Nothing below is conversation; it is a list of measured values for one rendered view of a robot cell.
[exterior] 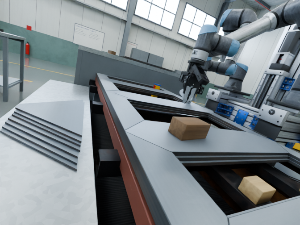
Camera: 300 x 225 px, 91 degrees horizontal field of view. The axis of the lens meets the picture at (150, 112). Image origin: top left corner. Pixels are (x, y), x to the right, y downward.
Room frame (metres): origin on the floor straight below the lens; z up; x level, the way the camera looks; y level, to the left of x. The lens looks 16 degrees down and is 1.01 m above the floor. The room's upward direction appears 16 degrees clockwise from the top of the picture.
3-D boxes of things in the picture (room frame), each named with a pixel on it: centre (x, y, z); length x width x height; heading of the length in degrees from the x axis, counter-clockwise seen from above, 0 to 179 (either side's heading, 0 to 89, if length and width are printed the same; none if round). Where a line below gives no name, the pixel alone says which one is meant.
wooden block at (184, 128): (0.44, -0.13, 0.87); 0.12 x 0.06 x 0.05; 129
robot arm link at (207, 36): (0.76, -0.16, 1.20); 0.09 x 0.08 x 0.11; 96
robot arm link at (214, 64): (1.16, -0.34, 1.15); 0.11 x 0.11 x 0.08; 54
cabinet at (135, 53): (9.52, 1.58, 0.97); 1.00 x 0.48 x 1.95; 114
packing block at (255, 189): (0.33, -0.32, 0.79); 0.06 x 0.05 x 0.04; 117
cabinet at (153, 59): (9.94, 0.62, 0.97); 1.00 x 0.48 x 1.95; 114
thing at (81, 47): (1.94, 0.34, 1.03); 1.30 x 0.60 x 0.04; 117
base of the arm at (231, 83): (1.43, -0.67, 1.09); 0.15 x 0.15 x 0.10
